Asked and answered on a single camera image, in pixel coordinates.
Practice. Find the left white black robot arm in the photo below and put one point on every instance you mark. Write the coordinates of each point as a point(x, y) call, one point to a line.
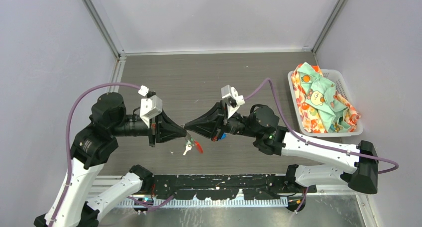
point(90, 151)

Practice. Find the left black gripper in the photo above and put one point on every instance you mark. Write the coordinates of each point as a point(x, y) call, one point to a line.
point(164, 128)

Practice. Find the aluminium frame rail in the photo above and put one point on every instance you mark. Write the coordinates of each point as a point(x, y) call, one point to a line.
point(123, 194)

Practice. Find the colourful patterned cloth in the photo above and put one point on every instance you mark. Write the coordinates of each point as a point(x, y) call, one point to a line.
point(322, 108)

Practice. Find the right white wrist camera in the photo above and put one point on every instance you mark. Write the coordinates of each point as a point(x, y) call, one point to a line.
point(231, 100)

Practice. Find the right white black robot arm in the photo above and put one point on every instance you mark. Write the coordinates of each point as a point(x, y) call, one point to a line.
point(352, 165)

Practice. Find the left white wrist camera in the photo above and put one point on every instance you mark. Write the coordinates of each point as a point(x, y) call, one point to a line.
point(150, 107)

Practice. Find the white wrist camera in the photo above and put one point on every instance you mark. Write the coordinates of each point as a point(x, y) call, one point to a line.
point(150, 107)
point(231, 100)

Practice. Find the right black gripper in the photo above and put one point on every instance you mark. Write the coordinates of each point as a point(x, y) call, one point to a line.
point(212, 124)

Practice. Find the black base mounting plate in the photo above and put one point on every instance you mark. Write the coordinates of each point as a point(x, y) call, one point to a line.
point(221, 187)

